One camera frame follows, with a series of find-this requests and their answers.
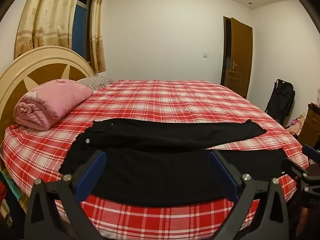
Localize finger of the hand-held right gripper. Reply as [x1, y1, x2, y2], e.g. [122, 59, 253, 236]
[301, 144, 320, 162]
[281, 158, 320, 180]

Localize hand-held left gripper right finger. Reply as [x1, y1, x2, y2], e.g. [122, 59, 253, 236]
[209, 150, 292, 240]

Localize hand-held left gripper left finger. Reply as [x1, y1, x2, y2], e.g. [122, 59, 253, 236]
[24, 150, 108, 240]

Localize black pants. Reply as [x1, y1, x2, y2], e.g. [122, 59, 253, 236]
[59, 118, 288, 208]

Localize wooden cabinet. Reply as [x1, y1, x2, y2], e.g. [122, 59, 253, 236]
[297, 102, 320, 153]

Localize pile of light clothes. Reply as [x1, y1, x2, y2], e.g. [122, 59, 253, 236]
[286, 115, 307, 135]

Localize teal cloth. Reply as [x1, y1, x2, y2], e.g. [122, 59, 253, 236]
[6, 177, 22, 202]

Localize bed with red plaid sheet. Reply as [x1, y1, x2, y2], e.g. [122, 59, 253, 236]
[4, 80, 309, 240]

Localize pink folded quilt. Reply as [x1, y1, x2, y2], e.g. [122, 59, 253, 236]
[13, 79, 94, 130]

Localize grey patterned pillow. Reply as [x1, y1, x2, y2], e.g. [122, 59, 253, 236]
[76, 77, 115, 90]

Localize brown wooden door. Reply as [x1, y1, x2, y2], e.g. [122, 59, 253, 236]
[226, 17, 253, 99]

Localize cream and brown headboard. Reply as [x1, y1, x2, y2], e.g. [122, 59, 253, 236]
[0, 45, 97, 145]

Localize narrow beige floral curtain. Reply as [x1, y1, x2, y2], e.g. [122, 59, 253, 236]
[89, 0, 107, 73]

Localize window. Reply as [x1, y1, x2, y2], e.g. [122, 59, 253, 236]
[71, 0, 94, 63]

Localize wide beige floral curtain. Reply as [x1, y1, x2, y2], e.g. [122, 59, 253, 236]
[14, 0, 83, 59]

